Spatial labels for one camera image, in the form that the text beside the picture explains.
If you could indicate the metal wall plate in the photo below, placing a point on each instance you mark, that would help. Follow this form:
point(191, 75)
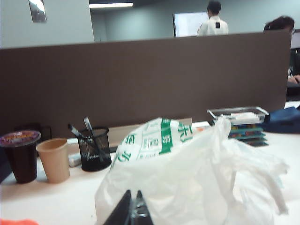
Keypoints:
point(37, 11)

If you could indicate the seated person with headphones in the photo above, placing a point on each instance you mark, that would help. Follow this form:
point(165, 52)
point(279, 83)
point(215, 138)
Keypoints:
point(281, 23)

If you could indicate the dark drink cup sealed lid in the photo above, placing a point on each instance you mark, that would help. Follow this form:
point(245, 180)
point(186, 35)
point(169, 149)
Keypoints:
point(22, 161)

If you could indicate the beige paper cup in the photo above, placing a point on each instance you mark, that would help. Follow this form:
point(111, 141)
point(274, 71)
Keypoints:
point(55, 161)

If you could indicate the clear plastic box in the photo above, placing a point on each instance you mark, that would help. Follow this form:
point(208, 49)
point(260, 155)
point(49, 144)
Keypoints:
point(215, 112)

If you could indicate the white marker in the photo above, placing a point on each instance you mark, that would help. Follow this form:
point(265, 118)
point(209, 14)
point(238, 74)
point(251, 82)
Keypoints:
point(241, 116)

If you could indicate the white plastic bag green print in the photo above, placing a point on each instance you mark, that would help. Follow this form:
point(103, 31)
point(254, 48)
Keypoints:
point(187, 175)

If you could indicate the small white eraser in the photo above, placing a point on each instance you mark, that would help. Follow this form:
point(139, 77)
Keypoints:
point(75, 160)

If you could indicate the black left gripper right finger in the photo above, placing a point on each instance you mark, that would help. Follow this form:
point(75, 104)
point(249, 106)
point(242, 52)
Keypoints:
point(140, 211)

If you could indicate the small black box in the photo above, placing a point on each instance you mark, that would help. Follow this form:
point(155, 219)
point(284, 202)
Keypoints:
point(44, 131)

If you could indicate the clear grey pen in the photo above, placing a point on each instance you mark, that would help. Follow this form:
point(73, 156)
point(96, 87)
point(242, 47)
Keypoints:
point(87, 124)

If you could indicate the black pen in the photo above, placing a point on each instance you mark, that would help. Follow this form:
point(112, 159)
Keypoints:
point(73, 129)

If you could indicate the brown desk divider panel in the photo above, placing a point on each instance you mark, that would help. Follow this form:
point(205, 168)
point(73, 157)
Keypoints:
point(140, 82)

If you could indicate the computer monitor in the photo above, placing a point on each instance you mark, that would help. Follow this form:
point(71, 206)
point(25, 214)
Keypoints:
point(295, 38)

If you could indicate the black mesh pen holder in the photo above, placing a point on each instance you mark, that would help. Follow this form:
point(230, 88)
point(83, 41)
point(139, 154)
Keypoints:
point(93, 161)

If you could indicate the standing person white shirt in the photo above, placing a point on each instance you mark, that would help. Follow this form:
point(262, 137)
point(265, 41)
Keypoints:
point(213, 25)

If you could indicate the ceiling light strip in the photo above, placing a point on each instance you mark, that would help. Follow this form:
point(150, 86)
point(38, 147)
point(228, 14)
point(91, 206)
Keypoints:
point(110, 5)

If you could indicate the stack of colourful boxes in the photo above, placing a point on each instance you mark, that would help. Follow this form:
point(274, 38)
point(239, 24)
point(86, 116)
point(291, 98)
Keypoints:
point(255, 142)

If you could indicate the blue foam slipper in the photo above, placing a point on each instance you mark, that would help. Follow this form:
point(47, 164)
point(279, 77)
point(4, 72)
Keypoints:
point(281, 119)

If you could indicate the orange cloth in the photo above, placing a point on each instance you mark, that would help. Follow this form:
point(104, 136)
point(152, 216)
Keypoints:
point(14, 222)

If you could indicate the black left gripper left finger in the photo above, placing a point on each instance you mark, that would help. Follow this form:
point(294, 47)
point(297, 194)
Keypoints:
point(122, 208)

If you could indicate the white presentation screen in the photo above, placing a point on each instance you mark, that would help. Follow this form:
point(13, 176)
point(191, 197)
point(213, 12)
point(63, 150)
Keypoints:
point(187, 23)

